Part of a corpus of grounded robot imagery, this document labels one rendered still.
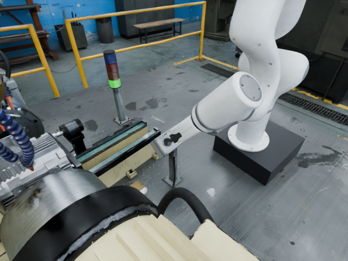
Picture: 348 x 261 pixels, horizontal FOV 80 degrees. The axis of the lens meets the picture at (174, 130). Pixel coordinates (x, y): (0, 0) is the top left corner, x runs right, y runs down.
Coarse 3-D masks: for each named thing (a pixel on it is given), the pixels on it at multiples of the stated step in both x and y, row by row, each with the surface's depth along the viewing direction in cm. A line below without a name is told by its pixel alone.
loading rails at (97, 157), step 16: (128, 128) 103; (144, 128) 107; (96, 144) 92; (112, 144) 95; (128, 144) 103; (144, 144) 96; (80, 160) 86; (96, 160) 92; (112, 160) 85; (128, 160) 92; (144, 160) 101; (112, 176) 88; (128, 176) 93
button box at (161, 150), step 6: (174, 126) 77; (168, 132) 75; (156, 138) 72; (162, 138) 73; (150, 144) 75; (156, 144) 72; (162, 144) 72; (174, 144) 74; (180, 144) 76; (156, 150) 74; (162, 150) 71; (168, 150) 72; (162, 156) 73
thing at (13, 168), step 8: (8, 136) 63; (8, 144) 64; (16, 144) 64; (16, 152) 58; (0, 160) 56; (0, 168) 56; (8, 168) 58; (16, 168) 59; (24, 168) 61; (0, 176) 57; (8, 176) 59; (0, 184) 58
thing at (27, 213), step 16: (48, 176) 49; (64, 176) 50; (80, 176) 52; (96, 176) 59; (32, 192) 46; (48, 192) 45; (64, 192) 46; (80, 192) 46; (16, 208) 44; (32, 208) 43; (48, 208) 42; (0, 224) 45; (16, 224) 42; (32, 224) 41; (16, 240) 41
